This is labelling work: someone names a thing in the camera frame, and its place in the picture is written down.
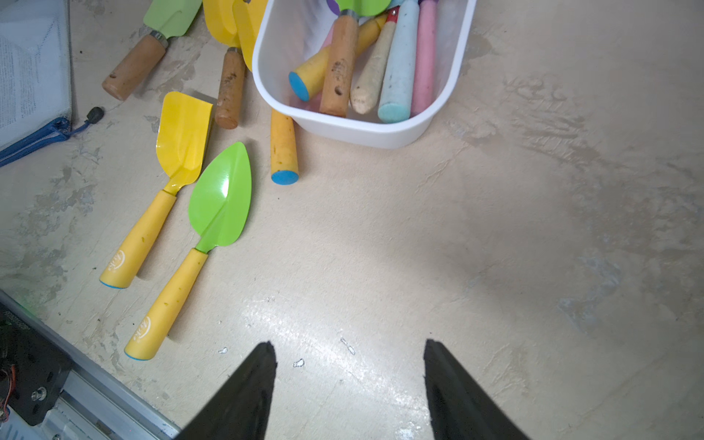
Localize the yellow scoop brown wooden handle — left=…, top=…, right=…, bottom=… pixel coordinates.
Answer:
left=202, top=0, right=248, bottom=131

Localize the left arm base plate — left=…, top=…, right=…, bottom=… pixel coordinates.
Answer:
left=1, top=307, right=73, bottom=426

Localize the open white book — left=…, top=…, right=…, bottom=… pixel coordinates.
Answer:
left=1, top=1, right=105, bottom=166

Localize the pale green trowel wooden handle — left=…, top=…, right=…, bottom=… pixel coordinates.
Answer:
left=102, top=0, right=203, bottom=101

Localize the white plastic storage box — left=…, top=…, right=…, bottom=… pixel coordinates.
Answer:
left=252, top=1, right=477, bottom=150

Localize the purple trowel pink handle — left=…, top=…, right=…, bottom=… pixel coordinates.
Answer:
left=307, top=0, right=345, bottom=111
left=411, top=0, right=438, bottom=117

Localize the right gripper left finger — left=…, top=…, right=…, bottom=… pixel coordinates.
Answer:
left=177, top=342, right=277, bottom=439

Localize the red scoop wooden handle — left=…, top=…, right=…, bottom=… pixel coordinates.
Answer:
left=350, top=5, right=400, bottom=115

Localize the light blue trowel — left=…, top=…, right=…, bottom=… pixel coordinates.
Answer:
left=378, top=1, right=420, bottom=124

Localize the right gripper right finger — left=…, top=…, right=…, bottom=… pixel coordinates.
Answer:
left=423, top=339, right=527, bottom=439

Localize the green trowel yellow handle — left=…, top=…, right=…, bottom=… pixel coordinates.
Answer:
left=125, top=142, right=252, bottom=360

